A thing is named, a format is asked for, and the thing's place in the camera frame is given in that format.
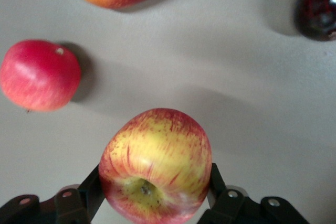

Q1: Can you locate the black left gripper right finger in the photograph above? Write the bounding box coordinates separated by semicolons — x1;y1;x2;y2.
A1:
199;163;249;224

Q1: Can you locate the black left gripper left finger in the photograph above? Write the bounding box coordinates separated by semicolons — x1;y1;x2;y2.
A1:
54;165;106;224

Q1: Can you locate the red yellow apple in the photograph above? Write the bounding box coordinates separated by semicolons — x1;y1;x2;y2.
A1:
98;108;213;224

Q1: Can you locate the red pomegranate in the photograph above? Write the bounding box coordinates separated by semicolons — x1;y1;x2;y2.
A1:
0;39;82;112

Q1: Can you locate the dark purple mangosteen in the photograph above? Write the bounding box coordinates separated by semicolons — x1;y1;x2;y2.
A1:
293;0;336;42

